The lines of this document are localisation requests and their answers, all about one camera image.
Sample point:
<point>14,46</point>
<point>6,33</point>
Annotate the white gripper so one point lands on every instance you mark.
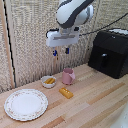
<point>62,37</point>

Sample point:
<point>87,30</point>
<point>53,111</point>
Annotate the orange block with white stripes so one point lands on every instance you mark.
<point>66,92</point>

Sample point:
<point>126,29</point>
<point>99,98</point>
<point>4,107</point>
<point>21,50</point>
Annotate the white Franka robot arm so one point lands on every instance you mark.
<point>71,11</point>

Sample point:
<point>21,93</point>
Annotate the black air fryer body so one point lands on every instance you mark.
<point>110,53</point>

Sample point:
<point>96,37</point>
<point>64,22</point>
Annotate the pink mug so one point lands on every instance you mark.
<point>68,76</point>

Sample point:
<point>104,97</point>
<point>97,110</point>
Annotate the wide woven screen panel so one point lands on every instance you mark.
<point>33,40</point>

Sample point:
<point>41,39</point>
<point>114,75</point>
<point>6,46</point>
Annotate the yellow food piece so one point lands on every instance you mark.
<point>49,80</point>

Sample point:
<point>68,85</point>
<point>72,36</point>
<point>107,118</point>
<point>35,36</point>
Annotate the small white bowl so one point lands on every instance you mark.
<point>48,82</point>

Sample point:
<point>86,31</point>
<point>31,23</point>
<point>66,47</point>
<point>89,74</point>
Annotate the white plate with floral rim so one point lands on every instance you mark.
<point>26,104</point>

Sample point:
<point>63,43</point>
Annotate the wooden screen frame post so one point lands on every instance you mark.
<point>7,43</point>

